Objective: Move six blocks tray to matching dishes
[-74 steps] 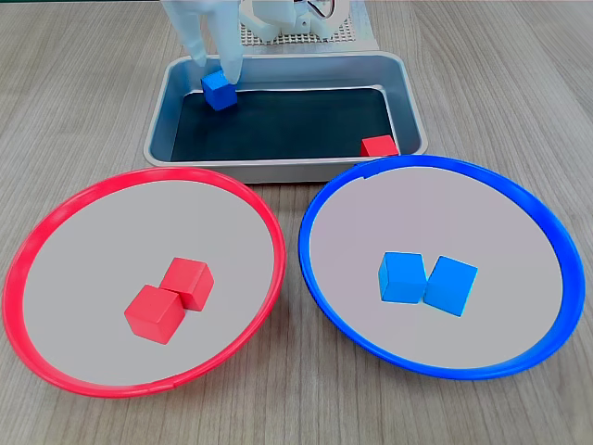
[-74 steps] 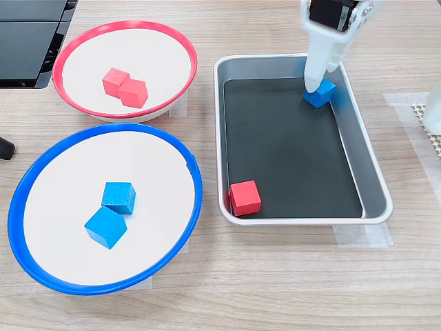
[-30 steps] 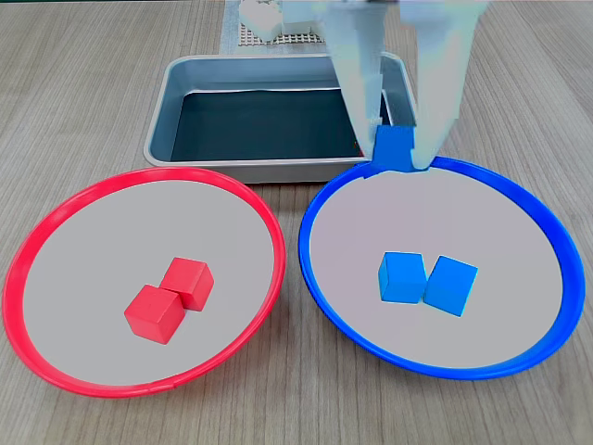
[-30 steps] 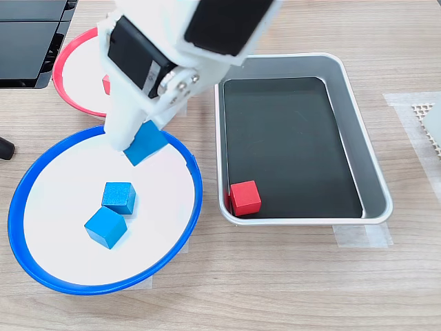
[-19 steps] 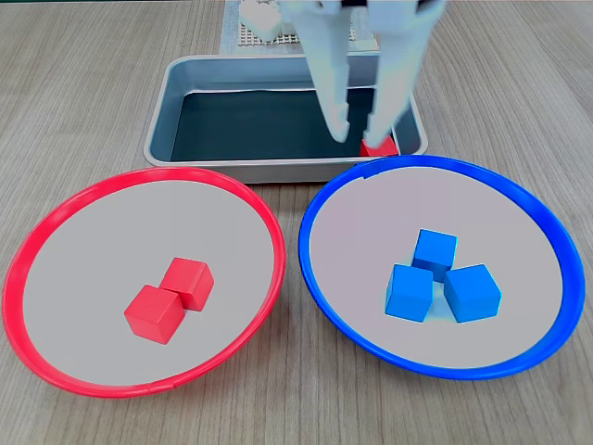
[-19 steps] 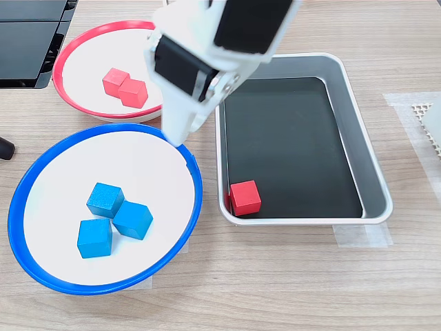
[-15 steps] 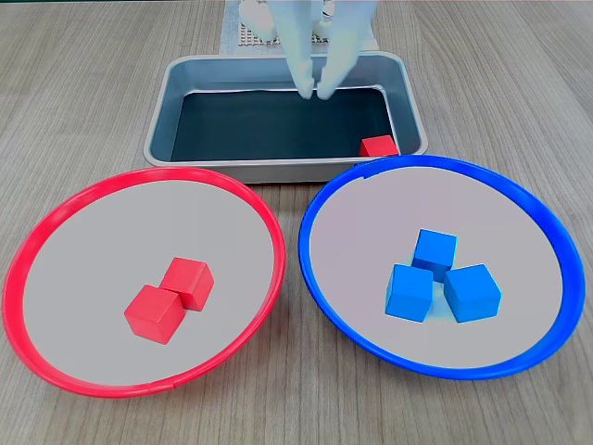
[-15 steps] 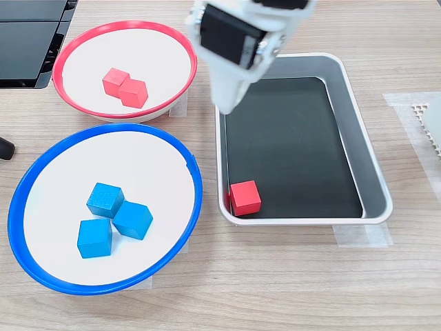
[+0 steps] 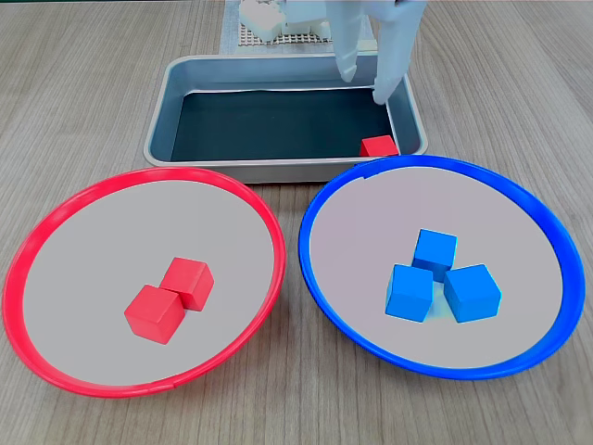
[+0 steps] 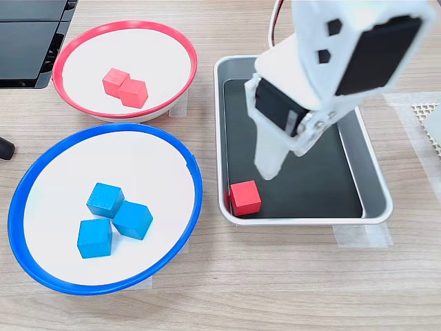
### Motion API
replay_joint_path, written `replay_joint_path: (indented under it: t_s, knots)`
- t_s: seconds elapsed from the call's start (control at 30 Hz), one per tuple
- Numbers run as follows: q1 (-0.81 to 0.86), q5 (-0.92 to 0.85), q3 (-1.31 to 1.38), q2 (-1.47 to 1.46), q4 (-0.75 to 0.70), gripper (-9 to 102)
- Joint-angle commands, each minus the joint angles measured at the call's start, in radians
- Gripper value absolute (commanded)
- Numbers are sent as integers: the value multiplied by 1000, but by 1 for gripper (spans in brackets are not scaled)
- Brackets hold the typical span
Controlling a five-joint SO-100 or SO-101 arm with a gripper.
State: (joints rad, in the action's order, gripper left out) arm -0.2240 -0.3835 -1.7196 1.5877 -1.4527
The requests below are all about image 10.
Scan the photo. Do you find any red wooden cube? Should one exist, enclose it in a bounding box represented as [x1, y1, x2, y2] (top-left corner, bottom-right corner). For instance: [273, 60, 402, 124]
[118, 77, 149, 110]
[102, 67, 131, 96]
[229, 179, 262, 217]

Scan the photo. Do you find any blue wooden cube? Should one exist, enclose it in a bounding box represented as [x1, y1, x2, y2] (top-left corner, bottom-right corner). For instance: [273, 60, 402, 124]
[76, 218, 114, 259]
[112, 200, 154, 241]
[85, 182, 125, 219]

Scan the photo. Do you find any black tray liner mat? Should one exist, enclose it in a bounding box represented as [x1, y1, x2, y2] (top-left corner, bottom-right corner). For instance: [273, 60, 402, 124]
[223, 79, 365, 220]

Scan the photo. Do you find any silver metal tray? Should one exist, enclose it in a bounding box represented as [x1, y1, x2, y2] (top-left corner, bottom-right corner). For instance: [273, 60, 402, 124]
[212, 54, 394, 227]

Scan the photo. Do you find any white perforated anti-slip mat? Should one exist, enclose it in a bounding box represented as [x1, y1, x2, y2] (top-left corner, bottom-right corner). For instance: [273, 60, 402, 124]
[411, 102, 441, 156]

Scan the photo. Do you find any red-rimmed white dish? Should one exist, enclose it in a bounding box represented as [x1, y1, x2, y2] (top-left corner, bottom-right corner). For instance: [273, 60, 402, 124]
[52, 20, 199, 123]

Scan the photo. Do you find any blue-rimmed white dish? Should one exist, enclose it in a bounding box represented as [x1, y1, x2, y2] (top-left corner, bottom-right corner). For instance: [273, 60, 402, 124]
[7, 123, 204, 297]

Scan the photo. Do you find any black electronic device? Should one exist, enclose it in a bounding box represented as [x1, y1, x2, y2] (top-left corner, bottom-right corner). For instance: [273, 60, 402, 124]
[0, 0, 79, 90]

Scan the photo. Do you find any black rounded stand foot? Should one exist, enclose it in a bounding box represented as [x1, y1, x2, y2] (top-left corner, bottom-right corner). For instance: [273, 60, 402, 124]
[0, 136, 17, 161]

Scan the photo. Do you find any red servo cable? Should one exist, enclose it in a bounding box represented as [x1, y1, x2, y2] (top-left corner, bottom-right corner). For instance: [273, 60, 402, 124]
[267, 0, 285, 48]

